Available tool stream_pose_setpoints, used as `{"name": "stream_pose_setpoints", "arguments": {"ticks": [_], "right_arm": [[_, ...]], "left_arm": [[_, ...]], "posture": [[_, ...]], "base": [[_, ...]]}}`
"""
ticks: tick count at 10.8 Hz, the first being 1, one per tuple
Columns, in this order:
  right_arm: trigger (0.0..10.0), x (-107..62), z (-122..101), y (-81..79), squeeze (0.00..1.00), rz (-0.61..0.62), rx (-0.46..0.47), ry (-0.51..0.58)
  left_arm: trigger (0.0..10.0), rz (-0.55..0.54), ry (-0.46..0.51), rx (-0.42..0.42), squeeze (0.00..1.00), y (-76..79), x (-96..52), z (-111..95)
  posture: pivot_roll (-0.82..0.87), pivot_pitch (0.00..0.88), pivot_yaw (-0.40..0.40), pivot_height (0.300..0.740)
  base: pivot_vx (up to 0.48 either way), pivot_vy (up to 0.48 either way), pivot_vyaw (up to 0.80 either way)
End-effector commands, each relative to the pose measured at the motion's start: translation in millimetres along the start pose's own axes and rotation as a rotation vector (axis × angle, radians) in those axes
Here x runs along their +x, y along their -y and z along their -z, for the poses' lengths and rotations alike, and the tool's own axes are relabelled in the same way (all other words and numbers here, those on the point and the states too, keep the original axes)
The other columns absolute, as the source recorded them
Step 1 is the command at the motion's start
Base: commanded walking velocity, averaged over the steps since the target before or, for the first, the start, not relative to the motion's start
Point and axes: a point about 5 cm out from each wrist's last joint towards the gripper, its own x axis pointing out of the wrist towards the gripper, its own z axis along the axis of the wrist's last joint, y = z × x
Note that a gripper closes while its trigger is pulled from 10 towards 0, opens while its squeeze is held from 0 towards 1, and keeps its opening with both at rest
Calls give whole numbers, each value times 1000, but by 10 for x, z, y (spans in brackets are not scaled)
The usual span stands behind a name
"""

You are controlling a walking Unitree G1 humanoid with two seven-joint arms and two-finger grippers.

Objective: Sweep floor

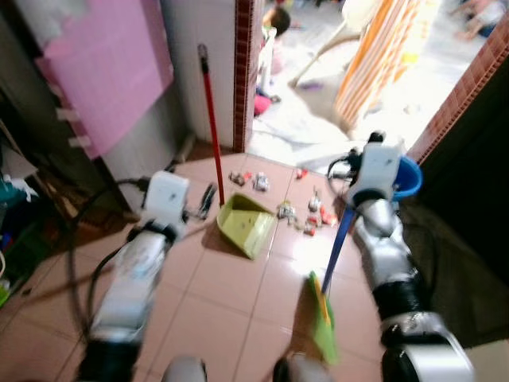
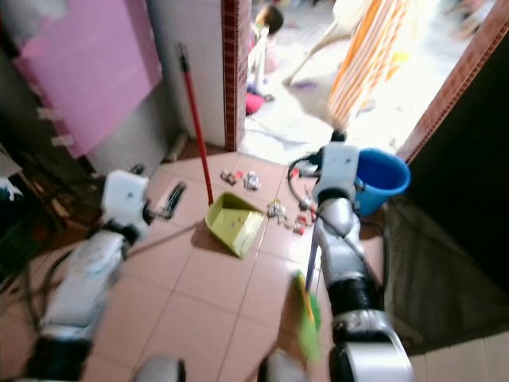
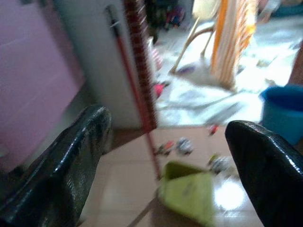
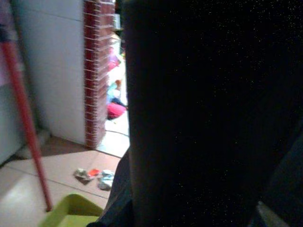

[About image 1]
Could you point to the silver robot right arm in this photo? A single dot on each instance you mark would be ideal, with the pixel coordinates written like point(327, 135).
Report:
point(390, 263)

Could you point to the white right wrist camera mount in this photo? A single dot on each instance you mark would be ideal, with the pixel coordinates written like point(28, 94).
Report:
point(378, 171)

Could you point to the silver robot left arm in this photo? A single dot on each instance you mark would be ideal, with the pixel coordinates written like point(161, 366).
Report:
point(131, 278)

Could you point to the blue plastic bucket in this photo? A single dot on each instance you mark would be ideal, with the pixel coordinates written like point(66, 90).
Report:
point(409, 179)

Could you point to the seated person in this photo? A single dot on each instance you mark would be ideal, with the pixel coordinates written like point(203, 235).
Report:
point(481, 16)

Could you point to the crumpled pale wrapper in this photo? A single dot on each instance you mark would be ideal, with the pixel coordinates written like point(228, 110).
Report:
point(285, 211)

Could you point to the dark grey floor mat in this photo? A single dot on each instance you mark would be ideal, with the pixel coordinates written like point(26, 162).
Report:
point(457, 270)

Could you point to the crumpled grey paper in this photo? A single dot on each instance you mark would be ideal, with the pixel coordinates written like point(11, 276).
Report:
point(261, 182)

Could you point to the grey robot left leg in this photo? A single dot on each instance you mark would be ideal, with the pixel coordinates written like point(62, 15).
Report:
point(184, 371)

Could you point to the white litter piece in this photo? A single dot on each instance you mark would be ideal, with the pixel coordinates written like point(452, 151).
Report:
point(314, 203)

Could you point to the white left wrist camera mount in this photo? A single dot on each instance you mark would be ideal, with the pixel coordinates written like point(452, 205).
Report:
point(167, 199)

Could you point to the grey robot leg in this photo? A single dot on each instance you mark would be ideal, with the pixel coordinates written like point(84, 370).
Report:
point(298, 372)
point(184, 371)

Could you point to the green plastic crate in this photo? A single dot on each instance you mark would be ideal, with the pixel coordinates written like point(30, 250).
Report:
point(20, 247)

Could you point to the white plastic chair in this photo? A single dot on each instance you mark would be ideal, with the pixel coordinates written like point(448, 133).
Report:
point(354, 16)

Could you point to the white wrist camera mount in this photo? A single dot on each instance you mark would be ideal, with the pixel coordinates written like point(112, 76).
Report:
point(167, 199)
point(378, 171)

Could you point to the purple foam board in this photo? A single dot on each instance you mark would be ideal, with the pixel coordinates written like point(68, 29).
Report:
point(111, 72)

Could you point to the grey robot right leg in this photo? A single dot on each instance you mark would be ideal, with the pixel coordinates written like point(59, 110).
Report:
point(298, 372)

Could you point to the orange striped cloth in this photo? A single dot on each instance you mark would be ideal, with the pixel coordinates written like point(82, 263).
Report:
point(382, 64)

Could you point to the small red litter piece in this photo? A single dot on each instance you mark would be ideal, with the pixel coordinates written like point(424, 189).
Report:
point(310, 230)
point(301, 173)
point(327, 216)

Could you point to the child in red striped shirt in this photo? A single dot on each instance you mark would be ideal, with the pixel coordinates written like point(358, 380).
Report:
point(277, 24)

